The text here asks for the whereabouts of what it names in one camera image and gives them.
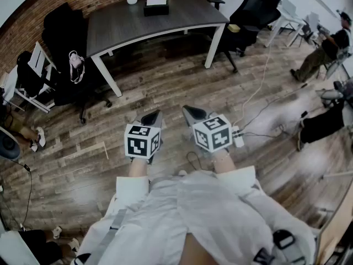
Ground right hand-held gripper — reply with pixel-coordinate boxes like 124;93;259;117
181;104;234;154

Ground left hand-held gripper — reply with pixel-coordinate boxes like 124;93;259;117
124;109;164;165

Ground black tissue box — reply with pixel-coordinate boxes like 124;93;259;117
143;1;170;17

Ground person's left forearm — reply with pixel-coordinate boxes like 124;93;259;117
128;157;149;179

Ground person's right forearm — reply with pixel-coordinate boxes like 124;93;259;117
212;149;238;175

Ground white power strip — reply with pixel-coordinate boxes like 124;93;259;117
231;125;245;148

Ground person's white clothing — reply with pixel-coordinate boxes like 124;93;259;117
70;166;318;265

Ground black bag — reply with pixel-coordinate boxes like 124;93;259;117
296;99;347;151

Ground person's bare leg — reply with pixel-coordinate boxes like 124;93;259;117
180;232;221;265

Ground dark wooden table white legs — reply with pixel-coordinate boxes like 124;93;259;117
85;0;230;98

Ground black office chair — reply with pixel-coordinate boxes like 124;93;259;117
41;2;113;125
206;0;282;74

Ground white folding rack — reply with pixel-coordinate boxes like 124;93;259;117
13;41;60;114

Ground white desk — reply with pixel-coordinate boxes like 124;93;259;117
264;0;307;48

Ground black cable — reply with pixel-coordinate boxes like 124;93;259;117
186;151;204;171

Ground white cable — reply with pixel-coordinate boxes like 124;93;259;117
239;44;272;128

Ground pink pouch with strap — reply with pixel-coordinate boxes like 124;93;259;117
68;50;85;84

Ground black strap buckle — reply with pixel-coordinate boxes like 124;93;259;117
252;229;306;265

